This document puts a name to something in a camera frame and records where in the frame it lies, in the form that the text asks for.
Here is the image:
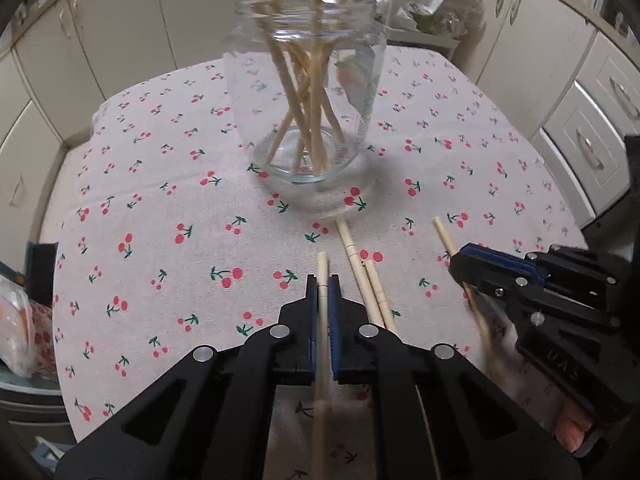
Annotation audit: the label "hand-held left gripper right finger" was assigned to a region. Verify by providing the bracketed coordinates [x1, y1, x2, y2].
[327, 274, 583, 480]

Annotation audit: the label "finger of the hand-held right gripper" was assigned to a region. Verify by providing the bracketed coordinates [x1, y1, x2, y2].
[448, 247, 621, 328]
[462, 243, 636, 306]

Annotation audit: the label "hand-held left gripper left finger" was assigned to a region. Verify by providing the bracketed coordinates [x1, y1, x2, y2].
[54, 274, 321, 480]

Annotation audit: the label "light wooden chopstick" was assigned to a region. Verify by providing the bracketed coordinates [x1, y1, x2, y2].
[335, 219, 386, 331]
[432, 216, 508, 391]
[311, 251, 332, 480]
[363, 259, 401, 338]

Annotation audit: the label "clear glass jar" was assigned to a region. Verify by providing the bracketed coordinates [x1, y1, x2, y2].
[222, 0, 390, 188]

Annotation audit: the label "bunch of wooden chopsticks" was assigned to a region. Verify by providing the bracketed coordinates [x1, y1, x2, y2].
[232, 0, 391, 173]

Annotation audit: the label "person's right hand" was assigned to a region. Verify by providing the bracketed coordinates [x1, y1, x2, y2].
[554, 400, 598, 453]

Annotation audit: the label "cream drawer cabinet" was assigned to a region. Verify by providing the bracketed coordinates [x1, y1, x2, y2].
[465, 0, 640, 231]

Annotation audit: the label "cherry print tablecloth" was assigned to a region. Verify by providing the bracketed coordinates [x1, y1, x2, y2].
[37, 45, 588, 480]

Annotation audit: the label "green leafy vegetables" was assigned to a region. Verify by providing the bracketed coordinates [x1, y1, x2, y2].
[400, 0, 471, 36]

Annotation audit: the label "grey plastic bin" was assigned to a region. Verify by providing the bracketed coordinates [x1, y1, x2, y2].
[0, 377, 76, 441]

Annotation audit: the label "clear plastic bag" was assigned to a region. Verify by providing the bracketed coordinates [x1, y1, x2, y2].
[0, 275, 58, 381]

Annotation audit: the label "cream tall cabinet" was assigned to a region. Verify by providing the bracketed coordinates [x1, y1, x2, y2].
[0, 0, 251, 241]

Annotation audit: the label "white wire rack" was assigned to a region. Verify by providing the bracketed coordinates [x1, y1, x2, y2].
[385, 0, 483, 56]

